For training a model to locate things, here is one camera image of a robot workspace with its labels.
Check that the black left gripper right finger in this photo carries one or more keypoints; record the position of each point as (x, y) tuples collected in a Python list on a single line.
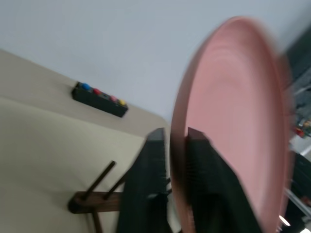
[(209, 189)]

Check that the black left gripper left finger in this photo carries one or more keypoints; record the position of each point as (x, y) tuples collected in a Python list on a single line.
[(145, 189)]

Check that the pink plate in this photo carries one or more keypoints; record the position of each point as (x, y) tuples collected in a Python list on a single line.
[(233, 92)]

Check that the wooden dish rack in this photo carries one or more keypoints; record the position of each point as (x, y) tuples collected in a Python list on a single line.
[(97, 201)]

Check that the black box with coloured buttons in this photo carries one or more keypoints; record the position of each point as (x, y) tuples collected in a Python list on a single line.
[(99, 99)]

